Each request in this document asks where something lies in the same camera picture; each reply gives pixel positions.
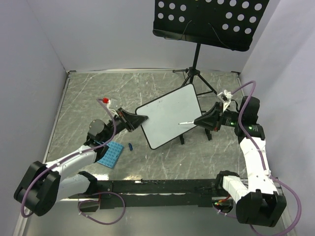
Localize purple cable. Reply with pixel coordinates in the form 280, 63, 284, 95
20, 97, 126, 225
215, 81, 302, 236

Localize black perforated music stand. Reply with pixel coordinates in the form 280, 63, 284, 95
153, 0, 269, 94

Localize white blue whiteboard marker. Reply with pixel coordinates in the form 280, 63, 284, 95
178, 121, 194, 125

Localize white board with black frame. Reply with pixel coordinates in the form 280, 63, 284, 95
135, 84, 201, 150

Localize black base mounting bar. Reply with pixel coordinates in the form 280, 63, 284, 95
70, 179, 228, 209

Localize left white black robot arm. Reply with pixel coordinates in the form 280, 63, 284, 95
14, 108, 148, 218

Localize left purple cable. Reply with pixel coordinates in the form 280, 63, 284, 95
20, 97, 126, 225

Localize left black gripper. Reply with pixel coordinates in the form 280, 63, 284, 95
101, 108, 148, 143

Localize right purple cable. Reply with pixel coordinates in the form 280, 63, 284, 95
215, 81, 302, 236

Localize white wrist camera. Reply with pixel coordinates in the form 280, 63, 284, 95
217, 90, 233, 112
102, 97, 119, 115

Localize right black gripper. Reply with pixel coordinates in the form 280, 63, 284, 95
193, 102, 243, 132

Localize blue marker cap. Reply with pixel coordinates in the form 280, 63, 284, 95
128, 143, 133, 151

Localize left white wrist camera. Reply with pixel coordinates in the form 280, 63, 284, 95
102, 97, 119, 115

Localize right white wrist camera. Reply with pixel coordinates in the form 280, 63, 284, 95
217, 90, 233, 112

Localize black whiteboard easel stand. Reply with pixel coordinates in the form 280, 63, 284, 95
179, 127, 212, 145

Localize blue studded building plate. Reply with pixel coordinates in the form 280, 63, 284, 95
97, 141, 124, 169

